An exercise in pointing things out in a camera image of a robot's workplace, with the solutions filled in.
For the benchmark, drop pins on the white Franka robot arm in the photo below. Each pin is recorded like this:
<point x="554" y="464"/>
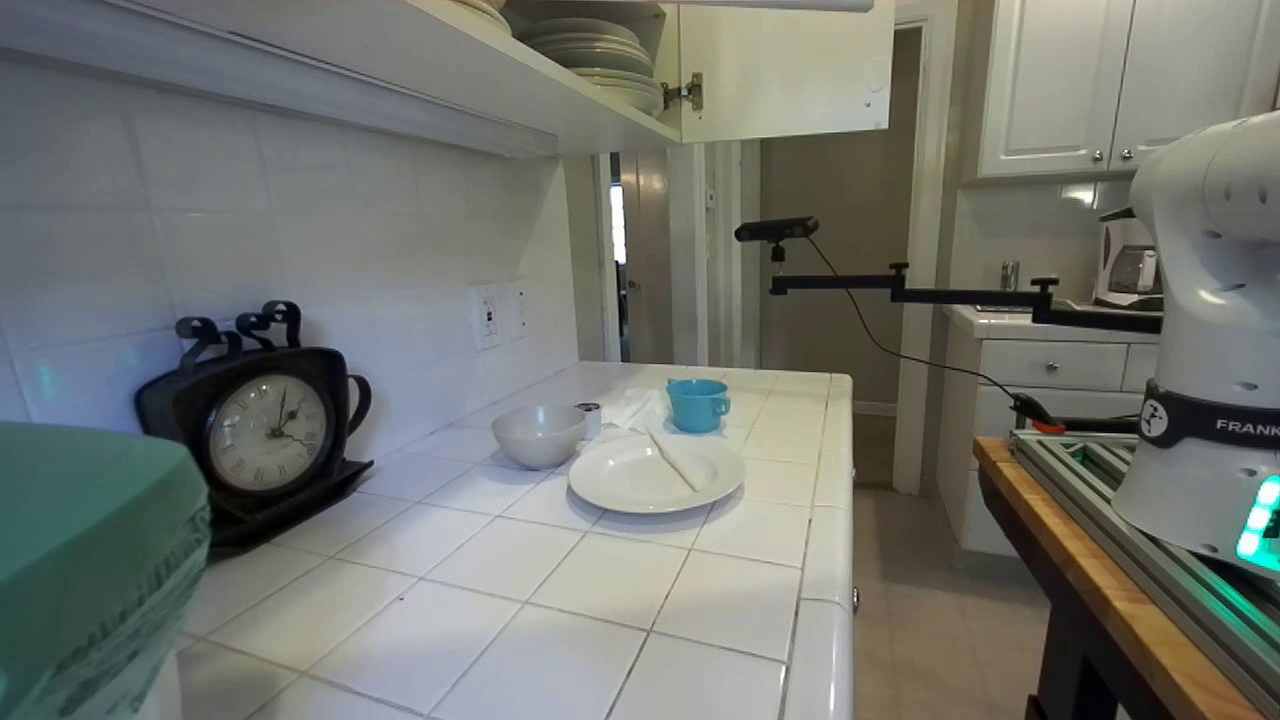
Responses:
<point x="1200" y="333"/>

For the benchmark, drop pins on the metal cabinet door hinge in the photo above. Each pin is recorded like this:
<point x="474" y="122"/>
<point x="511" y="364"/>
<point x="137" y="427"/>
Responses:
<point x="684" y="95"/>

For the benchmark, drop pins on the stacked plates in cabinet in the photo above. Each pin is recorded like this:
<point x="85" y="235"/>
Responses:
<point x="607" y="63"/>

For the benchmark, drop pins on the white open cabinet door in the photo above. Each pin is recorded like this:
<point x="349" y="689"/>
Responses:
<point x="786" y="73"/>

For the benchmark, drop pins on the white base cabinet with drawers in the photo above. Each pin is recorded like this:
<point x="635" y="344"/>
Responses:
<point x="1053" y="364"/>

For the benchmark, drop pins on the white panelled cabinet door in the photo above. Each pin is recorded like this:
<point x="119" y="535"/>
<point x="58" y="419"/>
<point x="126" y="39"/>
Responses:
<point x="1053" y="83"/>
<point x="1185" y="66"/>

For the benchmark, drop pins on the blue cup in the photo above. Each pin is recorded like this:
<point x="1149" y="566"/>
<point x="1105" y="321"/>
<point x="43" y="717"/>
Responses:
<point x="697" y="405"/>

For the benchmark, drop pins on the small clear glass container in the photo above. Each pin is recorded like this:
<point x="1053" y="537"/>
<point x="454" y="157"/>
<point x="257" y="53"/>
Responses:
<point x="590" y="419"/>

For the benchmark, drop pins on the wooden chopstick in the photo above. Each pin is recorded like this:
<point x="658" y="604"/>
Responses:
<point x="672" y="464"/>

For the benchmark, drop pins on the white round plate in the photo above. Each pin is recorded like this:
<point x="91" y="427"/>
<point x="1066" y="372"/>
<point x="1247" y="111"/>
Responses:
<point x="623" y="481"/>

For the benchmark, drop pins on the white bowl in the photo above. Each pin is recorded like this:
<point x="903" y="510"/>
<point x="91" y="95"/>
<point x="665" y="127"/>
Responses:
<point x="538" y="439"/>

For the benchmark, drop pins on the black teacup-shaped clock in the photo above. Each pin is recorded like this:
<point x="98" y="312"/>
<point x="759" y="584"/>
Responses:
<point x="264" y="433"/>

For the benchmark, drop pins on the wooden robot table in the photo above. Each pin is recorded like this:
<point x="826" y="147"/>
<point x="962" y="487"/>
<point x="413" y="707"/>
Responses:
<point x="1066" y="563"/>

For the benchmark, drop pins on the countertop kitchen appliance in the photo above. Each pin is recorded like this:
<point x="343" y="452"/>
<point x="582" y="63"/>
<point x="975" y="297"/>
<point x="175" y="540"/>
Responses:
<point x="1130" y="264"/>

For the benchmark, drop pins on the green plastic container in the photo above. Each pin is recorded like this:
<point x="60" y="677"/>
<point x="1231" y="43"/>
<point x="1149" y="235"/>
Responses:
<point x="95" y="563"/>

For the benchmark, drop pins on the white wall outlet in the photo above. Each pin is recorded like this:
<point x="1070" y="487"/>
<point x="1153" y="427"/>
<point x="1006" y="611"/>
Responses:
<point x="491" y="316"/>

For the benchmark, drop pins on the black camera on mount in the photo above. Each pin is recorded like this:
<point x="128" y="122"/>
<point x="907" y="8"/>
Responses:
<point x="777" y="231"/>

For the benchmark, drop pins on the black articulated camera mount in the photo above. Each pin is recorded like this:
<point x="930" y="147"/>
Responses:
<point x="962" y="297"/>

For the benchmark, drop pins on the white wall cabinet body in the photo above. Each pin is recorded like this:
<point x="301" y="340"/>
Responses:
<point x="402" y="63"/>

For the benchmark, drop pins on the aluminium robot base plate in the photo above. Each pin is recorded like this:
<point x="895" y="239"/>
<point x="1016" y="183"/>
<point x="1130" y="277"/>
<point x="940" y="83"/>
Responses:
<point x="1082" y="464"/>

